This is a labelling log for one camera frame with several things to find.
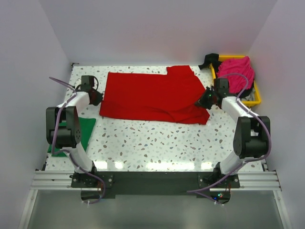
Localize red t shirt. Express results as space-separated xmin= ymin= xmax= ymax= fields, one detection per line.
xmin=99 ymin=65 xmax=210 ymax=125

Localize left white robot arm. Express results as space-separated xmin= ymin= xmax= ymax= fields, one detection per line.
xmin=46 ymin=75 xmax=105 ymax=190

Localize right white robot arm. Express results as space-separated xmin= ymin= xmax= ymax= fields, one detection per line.
xmin=195 ymin=78 xmax=272 ymax=188

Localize yellow plastic bin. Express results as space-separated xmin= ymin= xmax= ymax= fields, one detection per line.
xmin=209 ymin=55 xmax=262 ymax=107

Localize folded green t shirt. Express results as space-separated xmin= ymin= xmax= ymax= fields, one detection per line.
xmin=47 ymin=117 xmax=96 ymax=157

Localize black t shirt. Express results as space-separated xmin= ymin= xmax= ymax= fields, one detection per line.
xmin=198 ymin=53 xmax=222 ymax=72

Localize pink t shirt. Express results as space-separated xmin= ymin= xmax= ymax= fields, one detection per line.
xmin=216 ymin=56 xmax=255 ymax=94

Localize grey cloth in bin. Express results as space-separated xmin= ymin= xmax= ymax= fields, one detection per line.
xmin=242 ymin=88 xmax=256 ymax=101

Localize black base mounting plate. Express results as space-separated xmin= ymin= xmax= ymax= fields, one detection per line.
xmin=71 ymin=171 xmax=240 ymax=203

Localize aluminium rail frame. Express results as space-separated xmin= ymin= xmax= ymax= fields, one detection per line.
xmin=18 ymin=152 xmax=294 ymax=229

